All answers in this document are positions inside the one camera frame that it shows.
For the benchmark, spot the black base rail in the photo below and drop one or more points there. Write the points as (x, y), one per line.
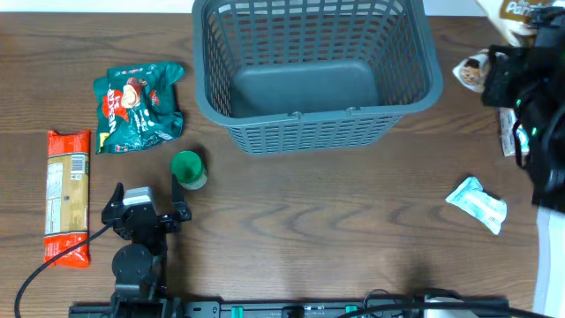
(214, 309)

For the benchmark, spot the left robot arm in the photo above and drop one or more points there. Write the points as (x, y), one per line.
(140, 267)

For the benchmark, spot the green lidded jar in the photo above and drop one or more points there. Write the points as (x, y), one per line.
(189, 169)

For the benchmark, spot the grey plastic basket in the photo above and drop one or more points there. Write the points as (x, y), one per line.
(285, 76)

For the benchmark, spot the light blue wipes packet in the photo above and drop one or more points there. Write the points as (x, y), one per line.
(470, 197)

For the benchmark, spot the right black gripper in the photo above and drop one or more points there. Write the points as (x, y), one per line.
(499, 82)

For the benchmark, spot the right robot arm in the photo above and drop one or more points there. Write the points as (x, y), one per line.
(544, 165)

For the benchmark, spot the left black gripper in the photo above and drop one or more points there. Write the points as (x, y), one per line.
(147, 219)

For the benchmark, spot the white brown snack bag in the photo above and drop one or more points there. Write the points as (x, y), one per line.
(512, 19)

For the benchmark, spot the tissue multipack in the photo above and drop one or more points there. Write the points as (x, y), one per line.
(507, 119)

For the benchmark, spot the green coffee mix bag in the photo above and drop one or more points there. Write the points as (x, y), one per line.
(137, 107)

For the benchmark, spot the red and gold pasta packet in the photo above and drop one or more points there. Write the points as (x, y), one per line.
(67, 192)

